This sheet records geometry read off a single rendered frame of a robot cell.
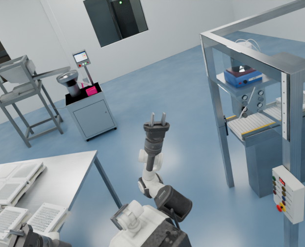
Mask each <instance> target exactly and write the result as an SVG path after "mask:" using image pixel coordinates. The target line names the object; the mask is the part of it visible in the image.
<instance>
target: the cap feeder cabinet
mask: <svg viewBox="0 0 305 247"><path fill-rule="evenodd" d="M94 86H95V87H96V90H97V93H95V94H93V95H90V96H88V95H87V93H86V89H88V88H91V87H93V86H90V85H89V86H86V87H84V88H81V89H80V90H81V92H82V93H81V94H80V95H79V96H77V97H71V95H70V93H68V94H66V95H65V106H66V107H67V109H68V111H69V113H70V115H71V117H72V119H73V121H74V122H75V124H76V126H77V128H78V130H79V132H80V134H81V136H82V137H83V139H84V141H85V140H86V141H87V142H88V141H89V138H92V137H94V136H96V135H99V134H101V133H103V132H106V131H108V130H110V129H113V128H114V130H116V129H117V128H116V127H117V124H116V122H115V119H114V117H113V115H112V112H111V110H110V108H109V106H108V103H107V101H106V99H105V96H104V94H103V91H102V89H101V86H100V84H99V82H96V83H94Z"/></svg>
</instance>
